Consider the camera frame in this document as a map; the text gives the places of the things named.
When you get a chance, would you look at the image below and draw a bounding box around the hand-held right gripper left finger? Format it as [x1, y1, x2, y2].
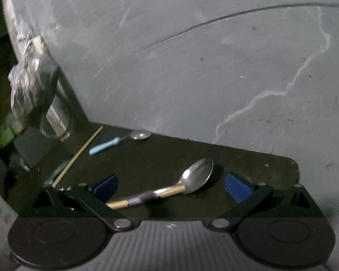
[18, 174, 134, 232]

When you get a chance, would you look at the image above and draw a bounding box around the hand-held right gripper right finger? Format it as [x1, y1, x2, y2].
[209, 172, 327, 232]

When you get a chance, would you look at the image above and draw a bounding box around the blue handled spoon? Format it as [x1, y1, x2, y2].
[89, 129, 152, 156]

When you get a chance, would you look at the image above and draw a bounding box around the wood handled spoon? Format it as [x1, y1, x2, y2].
[106, 157, 214, 210]

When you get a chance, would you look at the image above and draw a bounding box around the wooden chopstick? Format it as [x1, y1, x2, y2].
[52, 126, 104, 188]

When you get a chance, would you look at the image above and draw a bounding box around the green handled knife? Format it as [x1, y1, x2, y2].
[44, 154, 75, 185]

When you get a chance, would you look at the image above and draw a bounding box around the grey cabinet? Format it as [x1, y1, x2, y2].
[14, 127, 46, 167]

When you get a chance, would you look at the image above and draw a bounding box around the green box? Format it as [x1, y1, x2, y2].
[0, 128, 16, 147]

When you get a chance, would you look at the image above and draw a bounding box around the clear plastic bag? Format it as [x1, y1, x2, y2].
[8, 32, 60, 134]

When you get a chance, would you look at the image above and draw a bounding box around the grey hose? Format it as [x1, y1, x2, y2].
[40, 89, 74, 140]

